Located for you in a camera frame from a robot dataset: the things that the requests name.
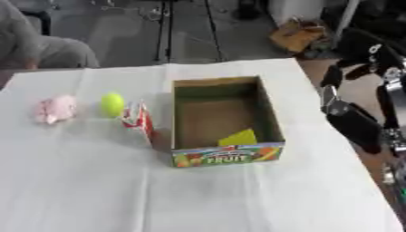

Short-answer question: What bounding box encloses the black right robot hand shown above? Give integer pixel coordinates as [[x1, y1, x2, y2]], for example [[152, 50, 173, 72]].
[[318, 28, 406, 155]]

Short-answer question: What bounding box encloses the open cardboard box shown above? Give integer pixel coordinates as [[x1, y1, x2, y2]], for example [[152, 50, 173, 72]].
[[169, 75, 287, 169]]

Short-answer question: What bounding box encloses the yellow triangular block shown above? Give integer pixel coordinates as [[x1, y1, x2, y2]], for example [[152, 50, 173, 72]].
[[217, 128, 259, 147]]

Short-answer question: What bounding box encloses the black tripod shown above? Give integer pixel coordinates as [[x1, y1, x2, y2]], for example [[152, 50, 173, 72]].
[[152, 0, 228, 63]]

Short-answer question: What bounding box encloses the red and white snack packet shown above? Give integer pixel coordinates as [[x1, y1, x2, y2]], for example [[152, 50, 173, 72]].
[[121, 99, 158, 144]]

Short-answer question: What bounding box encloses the yellow-green ball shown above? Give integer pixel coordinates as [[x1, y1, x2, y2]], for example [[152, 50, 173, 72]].
[[100, 92, 127, 118]]

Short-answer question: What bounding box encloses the pink soft toy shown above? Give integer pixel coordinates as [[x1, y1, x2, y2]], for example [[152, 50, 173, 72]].
[[34, 94, 80, 125]]

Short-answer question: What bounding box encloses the person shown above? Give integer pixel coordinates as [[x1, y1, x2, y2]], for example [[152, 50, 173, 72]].
[[0, 0, 102, 71]]

